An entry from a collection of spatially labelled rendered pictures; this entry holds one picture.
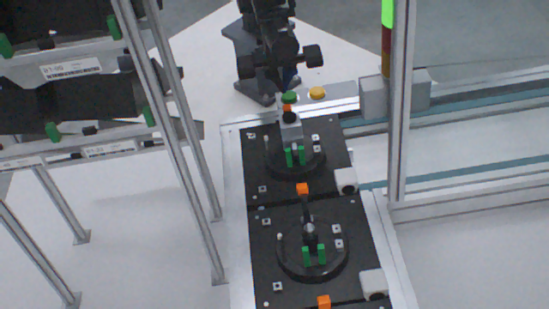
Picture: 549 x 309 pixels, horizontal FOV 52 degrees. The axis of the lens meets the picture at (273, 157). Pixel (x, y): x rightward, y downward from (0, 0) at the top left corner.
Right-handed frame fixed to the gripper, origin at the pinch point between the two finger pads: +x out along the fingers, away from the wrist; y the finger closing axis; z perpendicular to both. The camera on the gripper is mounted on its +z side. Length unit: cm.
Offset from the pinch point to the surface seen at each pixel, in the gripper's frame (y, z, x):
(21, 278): 65, -25, 24
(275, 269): 7.5, -40.7, 12.6
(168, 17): 61, 226, 110
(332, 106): -11.5, 4.1, 13.9
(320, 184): -4.3, -21.6, 12.6
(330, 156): -7.9, -13.8, 12.6
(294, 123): -1.0, -13.6, 1.1
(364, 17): -59, 187, 109
